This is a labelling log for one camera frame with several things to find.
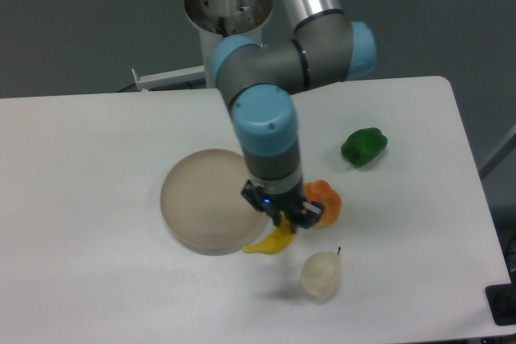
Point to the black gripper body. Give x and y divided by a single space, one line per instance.
292 203

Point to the yellow banana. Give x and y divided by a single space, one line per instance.
277 241

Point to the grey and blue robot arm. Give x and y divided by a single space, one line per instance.
257 83

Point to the beige round plate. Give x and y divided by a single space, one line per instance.
201 202

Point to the orange bread roll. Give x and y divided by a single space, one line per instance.
320 191

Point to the white pear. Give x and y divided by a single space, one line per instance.
321 276

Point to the green bell pepper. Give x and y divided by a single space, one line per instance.
363 146

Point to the black box at table edge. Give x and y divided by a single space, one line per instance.
501 299

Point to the grey table leg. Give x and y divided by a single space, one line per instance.
498 153

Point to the white metal bracket left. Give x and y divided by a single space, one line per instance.
183 78

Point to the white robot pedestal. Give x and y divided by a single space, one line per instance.
218 19

